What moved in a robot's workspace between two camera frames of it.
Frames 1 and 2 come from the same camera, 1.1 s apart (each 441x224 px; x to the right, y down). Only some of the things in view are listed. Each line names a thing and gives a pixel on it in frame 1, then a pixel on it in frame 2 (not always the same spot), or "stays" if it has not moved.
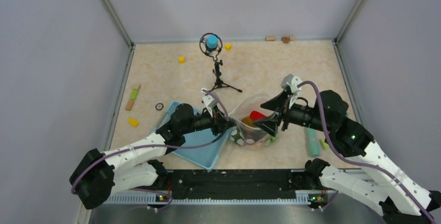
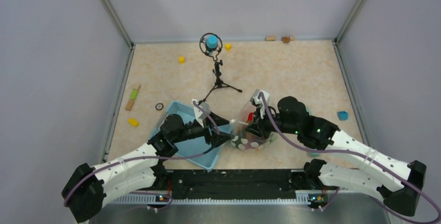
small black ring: x=159 y=106 stays
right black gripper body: x=298 y=114 → x=286 y=128
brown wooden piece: x=285 y=39 stays
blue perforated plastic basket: x=206 y=156 stays
